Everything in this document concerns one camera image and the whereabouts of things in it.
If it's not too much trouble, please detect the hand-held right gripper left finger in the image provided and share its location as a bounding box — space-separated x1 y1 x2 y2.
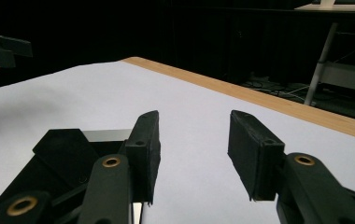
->
124 109 162 206

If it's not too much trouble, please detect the rectangular mirror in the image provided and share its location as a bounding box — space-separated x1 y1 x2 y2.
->
0 128 144 224

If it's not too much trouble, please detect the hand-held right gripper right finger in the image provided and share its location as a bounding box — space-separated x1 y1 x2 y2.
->
227 109 287 203

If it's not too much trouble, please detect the bundle of floor cables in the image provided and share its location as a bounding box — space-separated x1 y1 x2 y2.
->
242 73 319 104

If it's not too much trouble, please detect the white desk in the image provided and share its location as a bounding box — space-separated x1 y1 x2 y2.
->
293 2 355 14

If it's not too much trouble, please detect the grey desk crossbar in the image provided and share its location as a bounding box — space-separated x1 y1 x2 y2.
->
317 60 355 94

